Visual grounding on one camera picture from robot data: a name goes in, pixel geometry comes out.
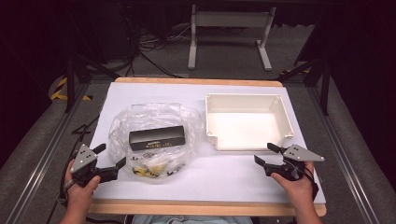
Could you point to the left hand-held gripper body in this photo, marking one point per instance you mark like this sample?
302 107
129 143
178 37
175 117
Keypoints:
83 158

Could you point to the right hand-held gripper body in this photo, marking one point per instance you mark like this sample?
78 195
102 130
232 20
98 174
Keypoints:
299 154

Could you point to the clear plastic bag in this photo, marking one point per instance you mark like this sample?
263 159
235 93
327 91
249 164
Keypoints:
155 115

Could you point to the person's right hand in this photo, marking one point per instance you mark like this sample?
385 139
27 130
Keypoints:
300 189

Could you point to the person's left hand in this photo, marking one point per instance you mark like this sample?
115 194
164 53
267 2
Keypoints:
79 194

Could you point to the small yellow and black parts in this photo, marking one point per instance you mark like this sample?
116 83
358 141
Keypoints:
149 169

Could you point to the white plastic bin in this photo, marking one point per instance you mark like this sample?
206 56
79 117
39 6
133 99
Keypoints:
246 127

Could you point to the white table sheet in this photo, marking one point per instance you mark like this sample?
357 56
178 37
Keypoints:
218 174

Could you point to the black rectangular box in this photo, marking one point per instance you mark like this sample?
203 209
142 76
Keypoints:
157 137

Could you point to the yellow black hazard tape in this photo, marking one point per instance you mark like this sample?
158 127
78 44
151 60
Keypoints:
59 91

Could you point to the black metal stand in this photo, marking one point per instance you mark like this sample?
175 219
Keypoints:
71 81
325 87

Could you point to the white metal stand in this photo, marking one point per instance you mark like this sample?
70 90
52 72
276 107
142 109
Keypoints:
232 19

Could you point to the aluminium floor rail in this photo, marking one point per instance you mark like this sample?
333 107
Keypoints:
46 155
345 155

